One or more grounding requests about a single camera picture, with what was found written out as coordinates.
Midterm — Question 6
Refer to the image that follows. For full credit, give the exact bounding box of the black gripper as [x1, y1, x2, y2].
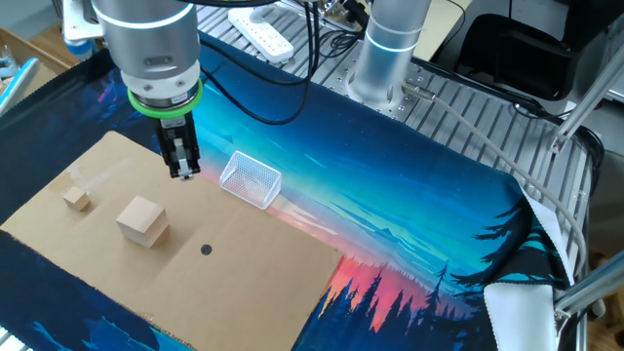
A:
[152, 112, 202, 182]

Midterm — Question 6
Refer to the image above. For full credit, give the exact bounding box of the large wooden block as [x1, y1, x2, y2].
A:
[115, 195, 170, 249]

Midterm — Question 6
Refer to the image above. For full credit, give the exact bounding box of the small wooden block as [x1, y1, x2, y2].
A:
[61, 185, 92, 213]

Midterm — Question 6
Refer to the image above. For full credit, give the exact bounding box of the white mesh basket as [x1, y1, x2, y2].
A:
[218, 150, 283, 211]

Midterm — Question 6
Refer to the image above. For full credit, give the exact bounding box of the brown cardboard sheet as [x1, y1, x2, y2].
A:
[0, 130, 345, 351]

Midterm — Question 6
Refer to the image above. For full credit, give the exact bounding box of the white power strip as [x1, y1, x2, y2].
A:
[227, 5, 295, 64]

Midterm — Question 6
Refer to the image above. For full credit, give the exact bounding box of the printed forest landscape mat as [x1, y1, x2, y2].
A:
[0, 31, 575, 351]

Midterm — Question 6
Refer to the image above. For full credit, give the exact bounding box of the black office chair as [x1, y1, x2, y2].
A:
[455, 13, 577, 102]

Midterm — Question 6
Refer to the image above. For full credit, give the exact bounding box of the green flange ring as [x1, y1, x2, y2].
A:
[127, 80, 205, 121]

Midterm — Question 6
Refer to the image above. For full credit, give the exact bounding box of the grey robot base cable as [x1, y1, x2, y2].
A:
[402, 81, 589, 279]

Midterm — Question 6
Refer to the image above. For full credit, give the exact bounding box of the slanted aluminium frame bar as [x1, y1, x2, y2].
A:
[550, 51, 624, 155]

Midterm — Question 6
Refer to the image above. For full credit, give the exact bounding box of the aluminium frame bar with bracket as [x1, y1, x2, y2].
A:
[553, 251, 624, 351]

